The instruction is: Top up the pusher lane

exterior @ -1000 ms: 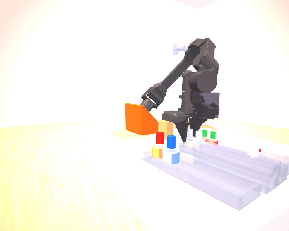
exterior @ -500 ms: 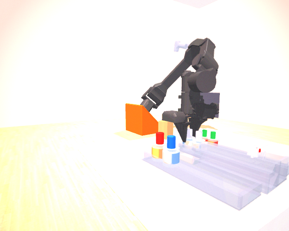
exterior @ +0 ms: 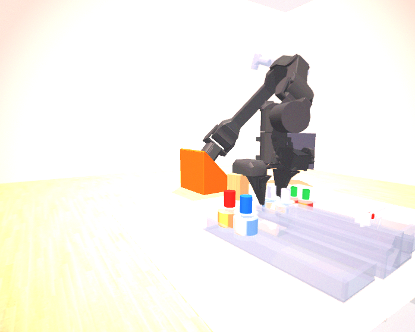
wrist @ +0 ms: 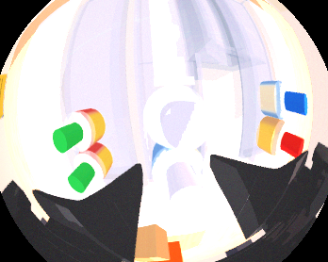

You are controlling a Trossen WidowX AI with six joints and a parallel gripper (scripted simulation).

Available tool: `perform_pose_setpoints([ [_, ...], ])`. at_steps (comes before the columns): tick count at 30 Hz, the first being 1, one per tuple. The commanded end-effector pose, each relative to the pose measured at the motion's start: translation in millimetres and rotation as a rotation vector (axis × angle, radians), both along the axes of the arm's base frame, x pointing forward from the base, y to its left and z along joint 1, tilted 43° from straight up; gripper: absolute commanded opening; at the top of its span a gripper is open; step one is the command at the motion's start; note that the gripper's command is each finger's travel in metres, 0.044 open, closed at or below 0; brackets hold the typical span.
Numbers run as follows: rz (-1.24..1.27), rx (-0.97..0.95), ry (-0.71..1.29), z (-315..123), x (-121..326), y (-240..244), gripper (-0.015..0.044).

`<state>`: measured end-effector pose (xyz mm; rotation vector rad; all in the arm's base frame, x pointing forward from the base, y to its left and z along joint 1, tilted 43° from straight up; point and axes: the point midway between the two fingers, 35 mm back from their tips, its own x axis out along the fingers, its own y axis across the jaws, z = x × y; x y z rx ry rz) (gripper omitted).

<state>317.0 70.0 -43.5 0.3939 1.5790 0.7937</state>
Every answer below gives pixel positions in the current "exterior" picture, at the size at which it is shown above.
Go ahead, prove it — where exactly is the yellow jar with red lid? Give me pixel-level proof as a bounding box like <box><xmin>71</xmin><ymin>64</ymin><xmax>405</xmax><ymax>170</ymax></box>
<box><xmin>218</xmin><ymin>190</ymin><xmax>240</xmax><ymax>228</ymax></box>

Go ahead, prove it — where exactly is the pale yellow block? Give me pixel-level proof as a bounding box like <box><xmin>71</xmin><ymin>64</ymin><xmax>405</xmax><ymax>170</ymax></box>
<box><xmin>227</xmin><ymin>173</ymin><xmax>249</xmax><ymax>201</ymax></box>

